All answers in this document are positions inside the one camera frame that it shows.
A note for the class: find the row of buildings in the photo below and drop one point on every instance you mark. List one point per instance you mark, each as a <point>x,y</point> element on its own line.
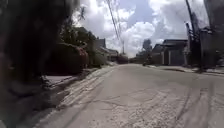
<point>103,50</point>

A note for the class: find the dark tree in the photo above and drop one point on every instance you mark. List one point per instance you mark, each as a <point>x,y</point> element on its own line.
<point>30,36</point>

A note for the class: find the row of bushes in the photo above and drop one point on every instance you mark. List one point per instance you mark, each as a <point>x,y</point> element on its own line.
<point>71,56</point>

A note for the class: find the distant tree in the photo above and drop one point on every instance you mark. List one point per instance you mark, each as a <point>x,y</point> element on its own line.
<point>147,45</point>

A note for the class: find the leaning utility pole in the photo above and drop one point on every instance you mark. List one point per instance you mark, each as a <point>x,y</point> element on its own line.
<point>192,30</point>

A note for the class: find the building with dark roof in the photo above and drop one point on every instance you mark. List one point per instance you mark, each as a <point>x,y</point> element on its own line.
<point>173,51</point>

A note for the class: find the grey concrete road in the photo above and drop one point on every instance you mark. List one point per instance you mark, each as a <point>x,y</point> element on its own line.
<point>140,100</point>

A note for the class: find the vehicle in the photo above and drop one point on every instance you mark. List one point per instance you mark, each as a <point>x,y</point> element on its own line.
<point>122,59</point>

